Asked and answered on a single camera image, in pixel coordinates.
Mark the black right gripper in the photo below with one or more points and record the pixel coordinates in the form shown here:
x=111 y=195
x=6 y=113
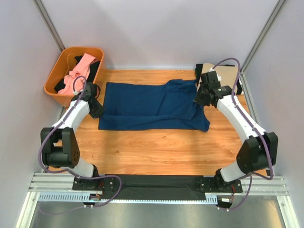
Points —
x=197 y=99

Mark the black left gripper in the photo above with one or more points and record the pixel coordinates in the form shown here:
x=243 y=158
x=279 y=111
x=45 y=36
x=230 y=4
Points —
x=99 y=112

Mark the blue printed t shirt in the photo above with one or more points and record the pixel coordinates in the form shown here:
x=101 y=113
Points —
x=131 y=107

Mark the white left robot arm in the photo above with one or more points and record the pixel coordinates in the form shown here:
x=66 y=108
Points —
x=59 y=147

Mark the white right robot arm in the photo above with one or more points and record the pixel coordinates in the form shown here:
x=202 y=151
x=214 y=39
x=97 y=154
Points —
x=259 y=148

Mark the pink t shirt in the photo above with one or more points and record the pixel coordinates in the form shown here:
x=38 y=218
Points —
x=74 y=79

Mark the folded beige t shirt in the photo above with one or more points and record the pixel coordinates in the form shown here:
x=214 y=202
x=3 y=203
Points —
x=228 y=73

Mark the folded black t shirt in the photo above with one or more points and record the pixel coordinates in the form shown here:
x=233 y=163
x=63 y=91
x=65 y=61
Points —
x=238 y=89

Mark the black garment in basket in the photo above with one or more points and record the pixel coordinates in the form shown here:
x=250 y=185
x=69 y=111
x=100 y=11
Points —
x=94 y=67

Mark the orange plastic laundry basket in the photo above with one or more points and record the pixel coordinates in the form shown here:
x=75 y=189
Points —
x=65 y=63

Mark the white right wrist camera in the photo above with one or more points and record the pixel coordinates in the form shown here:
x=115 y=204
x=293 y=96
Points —
x=218 y=76

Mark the right aluminium corner post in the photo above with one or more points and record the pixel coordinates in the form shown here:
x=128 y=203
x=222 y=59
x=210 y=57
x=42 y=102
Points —
x=264 y=32

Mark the aluminium corner post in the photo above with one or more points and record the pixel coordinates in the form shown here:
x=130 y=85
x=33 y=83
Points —
x=264 y=32
x=50 y=25

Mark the left aluminium corner post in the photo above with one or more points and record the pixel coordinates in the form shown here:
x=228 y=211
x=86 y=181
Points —
x=50 y=25

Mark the aluminium front rail frame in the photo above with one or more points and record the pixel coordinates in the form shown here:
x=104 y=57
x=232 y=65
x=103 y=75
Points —
x=58 y=188

